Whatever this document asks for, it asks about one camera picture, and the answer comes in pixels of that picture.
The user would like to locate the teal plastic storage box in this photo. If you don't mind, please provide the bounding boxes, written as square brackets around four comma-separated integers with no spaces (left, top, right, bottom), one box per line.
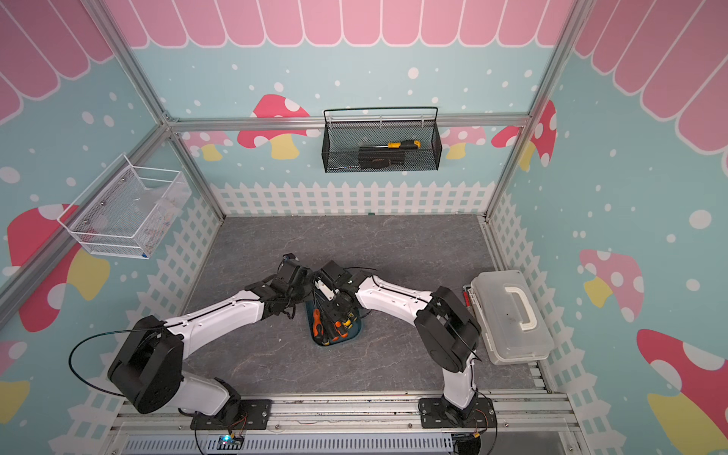
[305,288,362,347]

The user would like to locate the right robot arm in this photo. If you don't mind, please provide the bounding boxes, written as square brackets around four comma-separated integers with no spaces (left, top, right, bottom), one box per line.
[312,262,482,426]

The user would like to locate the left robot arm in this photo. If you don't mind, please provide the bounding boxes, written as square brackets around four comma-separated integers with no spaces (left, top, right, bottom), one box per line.
[107,254,313,428]

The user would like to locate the yellow black screwdriver in basket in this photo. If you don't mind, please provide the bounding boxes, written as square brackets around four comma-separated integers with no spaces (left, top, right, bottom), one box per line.
[359,140,422,151]

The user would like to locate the black tool in basket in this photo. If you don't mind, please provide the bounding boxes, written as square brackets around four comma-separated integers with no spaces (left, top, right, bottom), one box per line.
[358,149,406,170]

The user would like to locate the green lit circuit board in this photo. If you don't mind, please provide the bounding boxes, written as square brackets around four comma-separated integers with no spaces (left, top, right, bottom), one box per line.
[217,435,245,450]

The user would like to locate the translucent plastic toolbox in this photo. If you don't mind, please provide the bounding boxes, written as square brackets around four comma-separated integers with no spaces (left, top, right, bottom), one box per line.
[468,270,555,365]

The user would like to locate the orange handled screwdriver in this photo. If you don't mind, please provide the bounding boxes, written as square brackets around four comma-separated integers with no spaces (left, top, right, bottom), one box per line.
[312,308,324,345]

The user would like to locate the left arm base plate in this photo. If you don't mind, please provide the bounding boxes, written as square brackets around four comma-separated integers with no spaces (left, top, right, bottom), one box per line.
[190,399,273,431]

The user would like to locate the black wire mesh basket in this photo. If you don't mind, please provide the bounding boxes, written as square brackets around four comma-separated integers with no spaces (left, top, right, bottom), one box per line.
[322,106,443,173]

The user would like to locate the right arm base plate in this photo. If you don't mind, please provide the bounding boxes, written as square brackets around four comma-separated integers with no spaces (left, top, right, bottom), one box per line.
[418,395,497,430]

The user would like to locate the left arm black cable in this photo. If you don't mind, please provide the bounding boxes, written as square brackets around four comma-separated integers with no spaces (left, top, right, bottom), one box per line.
[68,329,138,397]

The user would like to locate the white wire mesh basket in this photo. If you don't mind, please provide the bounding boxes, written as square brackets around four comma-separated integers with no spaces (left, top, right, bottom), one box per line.
[57,155,193,259]

